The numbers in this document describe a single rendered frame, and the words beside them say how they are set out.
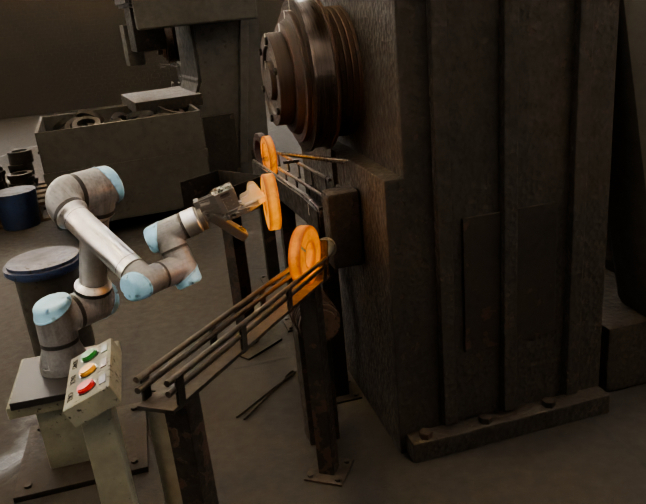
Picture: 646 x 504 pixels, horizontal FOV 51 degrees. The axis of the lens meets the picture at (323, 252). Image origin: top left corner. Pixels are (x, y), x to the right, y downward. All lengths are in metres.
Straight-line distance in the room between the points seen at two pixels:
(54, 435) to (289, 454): 0.74
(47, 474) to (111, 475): 0.70
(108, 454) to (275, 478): 0.64
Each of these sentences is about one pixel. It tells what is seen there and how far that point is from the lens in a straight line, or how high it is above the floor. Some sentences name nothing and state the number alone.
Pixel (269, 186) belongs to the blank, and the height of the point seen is 0.88.
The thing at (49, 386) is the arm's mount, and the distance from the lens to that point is 2.24.
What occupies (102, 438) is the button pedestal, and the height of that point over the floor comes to 0.45.
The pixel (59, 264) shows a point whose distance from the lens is 2.96.
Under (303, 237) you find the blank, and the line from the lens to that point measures 1.75.
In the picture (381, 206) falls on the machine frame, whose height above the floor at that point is 0.79.
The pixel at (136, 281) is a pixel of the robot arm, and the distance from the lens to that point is 1.76.
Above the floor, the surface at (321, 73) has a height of 1.14.
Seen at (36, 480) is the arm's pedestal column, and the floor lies 0.02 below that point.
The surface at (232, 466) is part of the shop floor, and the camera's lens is 2.24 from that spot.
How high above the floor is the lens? 1.33
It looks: 20 degrees down
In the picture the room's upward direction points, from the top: 6 degrees counter-clockwise
